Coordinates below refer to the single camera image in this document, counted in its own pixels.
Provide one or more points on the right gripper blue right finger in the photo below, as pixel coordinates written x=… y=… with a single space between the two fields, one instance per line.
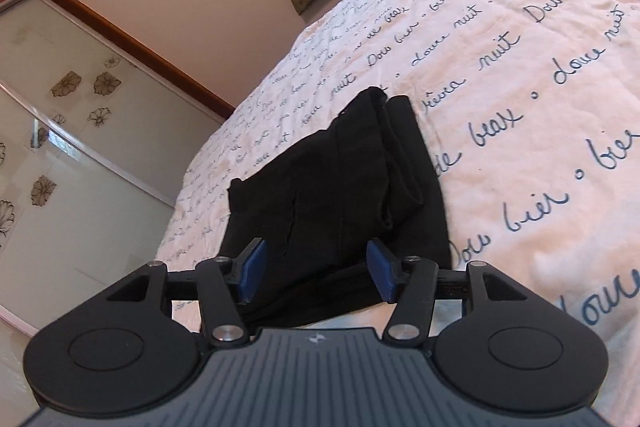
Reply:
x=409 y=283

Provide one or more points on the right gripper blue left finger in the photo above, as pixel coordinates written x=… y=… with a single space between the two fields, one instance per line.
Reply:
x=225 y=284

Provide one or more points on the black pants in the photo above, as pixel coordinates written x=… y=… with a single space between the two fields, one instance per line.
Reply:
x=319 y=203

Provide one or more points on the white script-print bedspread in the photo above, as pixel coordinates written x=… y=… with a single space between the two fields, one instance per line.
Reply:
x=530 y=110

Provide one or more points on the brown wooden wardrobe frame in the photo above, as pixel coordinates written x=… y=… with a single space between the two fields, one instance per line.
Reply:
x=146 y=56

